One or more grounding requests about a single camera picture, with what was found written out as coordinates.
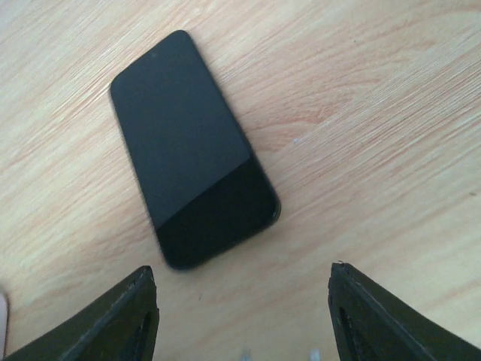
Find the pink cased phone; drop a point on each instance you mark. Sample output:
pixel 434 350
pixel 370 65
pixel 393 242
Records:
pixel 3 316

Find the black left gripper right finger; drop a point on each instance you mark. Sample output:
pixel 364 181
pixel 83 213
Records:
pixel 370 323

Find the black phone from white case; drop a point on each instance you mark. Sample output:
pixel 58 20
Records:
pixel 202 182

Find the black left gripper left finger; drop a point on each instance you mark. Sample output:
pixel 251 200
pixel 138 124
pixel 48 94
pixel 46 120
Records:
pixel 121 324

